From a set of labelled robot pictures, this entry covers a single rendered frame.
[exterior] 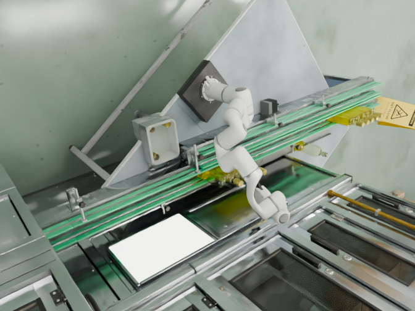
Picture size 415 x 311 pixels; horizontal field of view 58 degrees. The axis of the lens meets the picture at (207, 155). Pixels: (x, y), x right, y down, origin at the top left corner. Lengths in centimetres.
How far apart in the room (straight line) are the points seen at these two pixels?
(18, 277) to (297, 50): 213
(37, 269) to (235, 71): 156
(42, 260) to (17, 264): 8
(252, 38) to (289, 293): 147
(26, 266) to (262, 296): 87
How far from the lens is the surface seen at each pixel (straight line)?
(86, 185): 256
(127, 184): 200
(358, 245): 188
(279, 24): 254
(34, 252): 139
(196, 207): 205
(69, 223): 184
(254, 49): 240
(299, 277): 168
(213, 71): 213
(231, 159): 160
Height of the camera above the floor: 248
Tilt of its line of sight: 48 degrees down
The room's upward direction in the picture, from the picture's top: 116 degrees clockwise
